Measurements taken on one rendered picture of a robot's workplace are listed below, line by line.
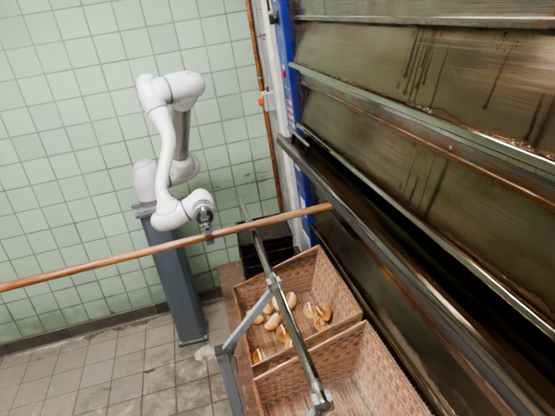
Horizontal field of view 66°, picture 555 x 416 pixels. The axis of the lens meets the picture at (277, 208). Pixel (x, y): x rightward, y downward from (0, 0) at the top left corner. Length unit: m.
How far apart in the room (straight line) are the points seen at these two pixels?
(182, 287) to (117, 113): 1.13
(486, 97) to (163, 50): 2.17
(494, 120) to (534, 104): 0.08
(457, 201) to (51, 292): 2.87
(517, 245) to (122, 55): 2.35
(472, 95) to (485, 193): 0.20
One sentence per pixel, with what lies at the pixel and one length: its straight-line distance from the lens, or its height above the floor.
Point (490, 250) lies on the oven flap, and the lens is 0.91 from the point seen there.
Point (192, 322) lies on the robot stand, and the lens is 2.96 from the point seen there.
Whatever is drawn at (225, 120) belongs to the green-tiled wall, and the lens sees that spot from 2.83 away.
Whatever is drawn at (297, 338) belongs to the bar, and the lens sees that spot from 1.19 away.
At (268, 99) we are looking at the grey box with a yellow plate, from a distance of 2.49.
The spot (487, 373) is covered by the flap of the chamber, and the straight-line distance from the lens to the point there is 0.79.
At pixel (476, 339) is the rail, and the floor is 1.44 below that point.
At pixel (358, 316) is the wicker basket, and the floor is 0.83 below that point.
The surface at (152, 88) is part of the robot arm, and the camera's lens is 2.09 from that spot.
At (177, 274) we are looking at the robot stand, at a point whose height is 0.56.
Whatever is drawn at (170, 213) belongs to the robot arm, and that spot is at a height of 1.20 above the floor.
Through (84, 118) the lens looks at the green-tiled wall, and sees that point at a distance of 2.85.
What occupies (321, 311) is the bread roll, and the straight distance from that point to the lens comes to 2.00.
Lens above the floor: 1.98
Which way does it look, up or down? 26 degrees down
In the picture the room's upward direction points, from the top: 9 degrees counter-clockwise
